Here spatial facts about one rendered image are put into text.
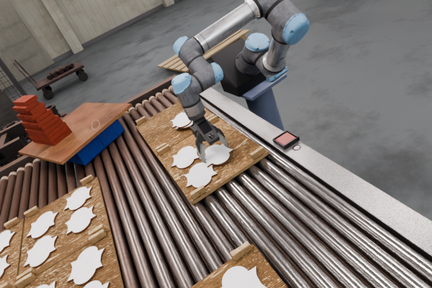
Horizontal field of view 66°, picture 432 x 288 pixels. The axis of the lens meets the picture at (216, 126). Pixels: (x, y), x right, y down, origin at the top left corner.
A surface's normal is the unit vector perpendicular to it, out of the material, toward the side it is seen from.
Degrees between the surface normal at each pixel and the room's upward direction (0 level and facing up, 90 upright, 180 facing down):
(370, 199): 0
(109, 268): 0
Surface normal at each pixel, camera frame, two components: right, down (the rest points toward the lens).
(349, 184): -0.34, -0.80
